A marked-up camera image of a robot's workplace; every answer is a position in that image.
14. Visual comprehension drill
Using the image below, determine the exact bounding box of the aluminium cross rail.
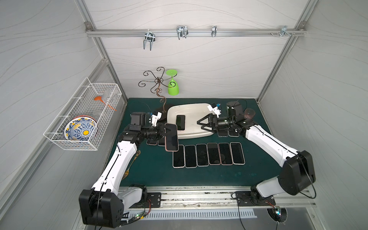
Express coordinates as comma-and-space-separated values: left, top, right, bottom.
86, 28, 307, 38

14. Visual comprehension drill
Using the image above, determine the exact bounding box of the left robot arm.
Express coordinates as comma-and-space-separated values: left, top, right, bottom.
79, 124, 165, 228

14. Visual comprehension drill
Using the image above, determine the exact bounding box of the large phone pink case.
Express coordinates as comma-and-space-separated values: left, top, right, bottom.
207, 143, 221, 165

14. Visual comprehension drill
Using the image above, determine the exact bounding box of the round black puck device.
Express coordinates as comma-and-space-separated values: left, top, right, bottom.
267, 208, 288, 223

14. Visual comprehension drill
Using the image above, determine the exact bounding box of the metal double hook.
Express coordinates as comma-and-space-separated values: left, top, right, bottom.
143, 31, 156, 51

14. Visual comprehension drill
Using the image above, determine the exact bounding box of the gold fork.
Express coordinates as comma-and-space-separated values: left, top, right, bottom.
121, 150, 141, 180

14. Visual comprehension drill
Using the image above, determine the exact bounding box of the white wire basket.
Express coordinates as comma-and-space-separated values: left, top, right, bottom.
44, 78, 122, 151

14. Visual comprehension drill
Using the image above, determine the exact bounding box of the aluminium front rail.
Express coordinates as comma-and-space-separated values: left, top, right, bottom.
147, 186, 317, 210

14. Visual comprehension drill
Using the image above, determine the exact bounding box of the green plastic goblet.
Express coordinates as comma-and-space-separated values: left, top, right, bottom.
166, 69, 179, 96

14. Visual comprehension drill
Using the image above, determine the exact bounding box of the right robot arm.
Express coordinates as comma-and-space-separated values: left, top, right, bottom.
196, 114, 316, 202

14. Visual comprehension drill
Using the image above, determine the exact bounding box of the metal clip hook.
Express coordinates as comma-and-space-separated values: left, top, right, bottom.
176, 25, 189, 40

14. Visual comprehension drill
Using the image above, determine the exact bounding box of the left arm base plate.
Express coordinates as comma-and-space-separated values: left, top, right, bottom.
144, 192, 162, 209

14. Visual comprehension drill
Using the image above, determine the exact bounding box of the black wire cup stand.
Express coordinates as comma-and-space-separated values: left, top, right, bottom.
138, 67, 170, 113

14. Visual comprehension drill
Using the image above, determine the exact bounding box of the white vent strip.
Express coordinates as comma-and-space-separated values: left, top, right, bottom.
143, 209, 257, 220

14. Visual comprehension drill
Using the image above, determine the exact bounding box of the colourful patterned plate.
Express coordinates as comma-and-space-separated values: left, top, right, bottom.
64, 116, 97, 141

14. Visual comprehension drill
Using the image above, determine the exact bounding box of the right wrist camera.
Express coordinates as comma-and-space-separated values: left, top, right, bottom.
206, 100, 243, 117

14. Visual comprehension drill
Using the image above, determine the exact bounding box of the phone front row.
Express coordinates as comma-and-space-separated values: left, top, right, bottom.
218, 143, 233, 165
172, 145, 185, 168

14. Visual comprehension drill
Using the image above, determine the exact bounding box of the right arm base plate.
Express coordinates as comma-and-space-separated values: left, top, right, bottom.
232, 191, 276, 207

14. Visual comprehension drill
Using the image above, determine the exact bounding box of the brown translucent cup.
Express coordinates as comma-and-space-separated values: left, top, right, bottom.
243, 108, 255, 120

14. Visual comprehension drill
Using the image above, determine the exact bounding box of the metal bracket hook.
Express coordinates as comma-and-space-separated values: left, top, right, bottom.
270, 26, 296, 37

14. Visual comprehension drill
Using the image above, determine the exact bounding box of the left base cable bundle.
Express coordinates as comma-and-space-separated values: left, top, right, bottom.
123, 198, 152, 226

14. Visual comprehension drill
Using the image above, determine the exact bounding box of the small metal hook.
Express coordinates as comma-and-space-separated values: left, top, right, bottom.
211, 25, 217, 37

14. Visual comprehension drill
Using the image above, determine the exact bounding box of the diagonal phone white case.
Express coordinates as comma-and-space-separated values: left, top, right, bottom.
228, 130, 240, 138

